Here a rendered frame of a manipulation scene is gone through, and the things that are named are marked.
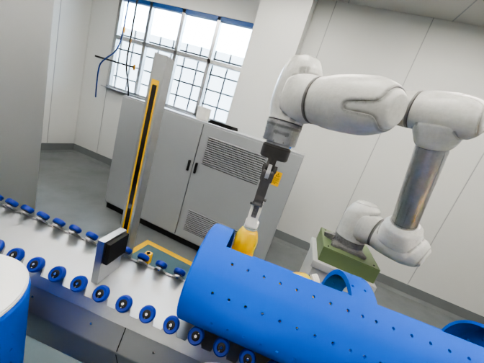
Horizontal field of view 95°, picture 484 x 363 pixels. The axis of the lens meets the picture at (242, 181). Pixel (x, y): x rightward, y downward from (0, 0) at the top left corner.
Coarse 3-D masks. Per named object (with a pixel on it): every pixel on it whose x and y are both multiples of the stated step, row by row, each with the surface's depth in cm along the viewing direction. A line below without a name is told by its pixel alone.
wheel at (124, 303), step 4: (120, 296) 64; (124, 296) 64; (128, 296) 64; (120, 300) 63; (124, 300) 63; (128, 300) 63; (132, 300) 64; (116, 304) 63; (120, 304) 63; (124, 304) 63; (128, 304) 63; (132, 304) 64; (116, 308) 62; (120, 308) 62; (124, 308) 63; (128, 308) 63; (120, 312) 62; (124, 312) 62
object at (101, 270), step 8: (112, 232) 73; (120, 232) 74; (104, 240) 68; (112, 240) 71; (120, 240) 72; (104, 248) 68; (112, 248) 70; (120, 248) 74; (96, 256) 69; (104, 256) 69; (112, 256) 71; (120, 256) 79; (96, 264) 69; (104, 264) 70; (112, 264) 76; (96, 272) 70; (104, 272) 73; (96, 280) 71
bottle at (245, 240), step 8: (240, 232) 63; (248, 232) 62; (256, 232) 64; (240, 240) 62; (248, 240) 62; (256, 240) 63; (232, 248) 65; (240, 248) 63; (248, 248) 62; (232, 264) 64
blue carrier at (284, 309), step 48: (192, 288) 54; (240, 288) 54; (288, 288) 55; (336, 288) 75; (240, 336) 54; (288, 336) 52; (336, 336) 51; (384, 336) 51; (432, 336) 52; (480, 336) 67
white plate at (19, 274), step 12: (0, 264) 55; (12, 264) 56; (0, 276) 52; (12, 276) 53; (24, 276) 54; (0, 288) 50; (12, 288) 51; (24, 288) 52; (0, 300) 47; (12, 300) 48; (0, 312) 45
